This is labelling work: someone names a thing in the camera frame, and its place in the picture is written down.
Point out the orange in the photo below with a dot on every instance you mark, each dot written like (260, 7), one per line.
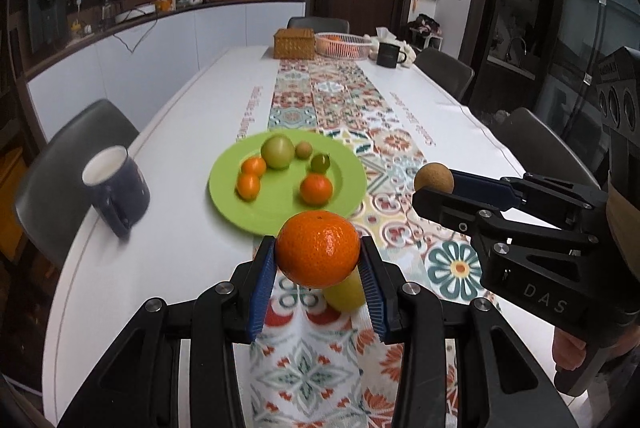
(315, 248)
(253, 166)
(316, 188)
(248, 186)

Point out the small green tangerine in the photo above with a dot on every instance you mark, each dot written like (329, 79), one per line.
(320, 163)

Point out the large green apple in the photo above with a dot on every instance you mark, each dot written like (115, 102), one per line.
(276, 152)
(345, 297)

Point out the person's right hand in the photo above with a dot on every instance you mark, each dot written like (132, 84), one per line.
(570, 348)

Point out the patterned table runner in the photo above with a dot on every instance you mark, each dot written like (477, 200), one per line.
(330, 108)

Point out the small white stool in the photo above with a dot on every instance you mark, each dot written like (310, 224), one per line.
(425, 33)

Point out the dark blue mug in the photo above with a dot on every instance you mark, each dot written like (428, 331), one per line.
(120, 193)

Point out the white crumpled tissue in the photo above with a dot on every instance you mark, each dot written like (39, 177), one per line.
(407, 51)

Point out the wicker box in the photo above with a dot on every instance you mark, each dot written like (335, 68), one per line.
(294, 43)

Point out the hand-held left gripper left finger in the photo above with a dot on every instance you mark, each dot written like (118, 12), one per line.
(262, 293)

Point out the small brown kiwi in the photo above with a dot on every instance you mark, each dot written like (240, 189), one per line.
(303, 150)

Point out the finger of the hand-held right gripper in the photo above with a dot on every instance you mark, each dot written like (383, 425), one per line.
(450, 208)
(480, 186)

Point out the green plate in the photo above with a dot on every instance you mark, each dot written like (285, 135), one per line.
(280, 210)

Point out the black water dispenser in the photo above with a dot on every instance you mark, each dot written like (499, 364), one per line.
(47, 16)

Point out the large brown kiwi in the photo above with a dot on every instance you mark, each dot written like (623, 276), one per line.
(432, 177)

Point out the khaki clothing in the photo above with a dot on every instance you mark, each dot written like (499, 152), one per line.
(626, 223)

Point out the white counter cabinets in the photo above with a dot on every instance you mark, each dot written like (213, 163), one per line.
(200, 38)

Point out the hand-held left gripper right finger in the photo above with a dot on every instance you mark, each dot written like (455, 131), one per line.
(375, 293)

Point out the glass sliding door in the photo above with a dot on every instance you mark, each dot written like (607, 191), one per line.
(550, 8)

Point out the black mug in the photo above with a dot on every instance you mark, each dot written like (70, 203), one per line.
(387, 55)

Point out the white plastic basket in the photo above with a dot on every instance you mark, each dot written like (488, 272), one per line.
(345, 46)

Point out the grey chair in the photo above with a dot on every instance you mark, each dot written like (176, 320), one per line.
(445, 68)
(60, 173)
(317, 24)
(540, 143)

